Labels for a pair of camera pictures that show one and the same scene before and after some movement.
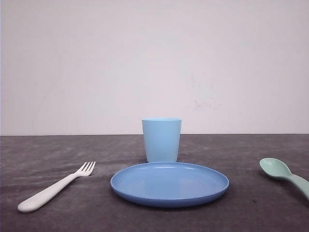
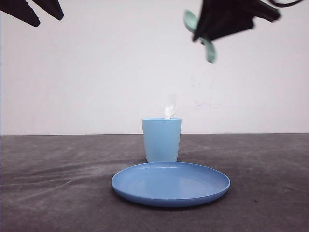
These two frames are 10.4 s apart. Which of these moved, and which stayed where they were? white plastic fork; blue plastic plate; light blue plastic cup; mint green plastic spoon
Moved: mint green plastic spoon; white plastic fork
Stayed: blue plastic plate; light blue plastic cup
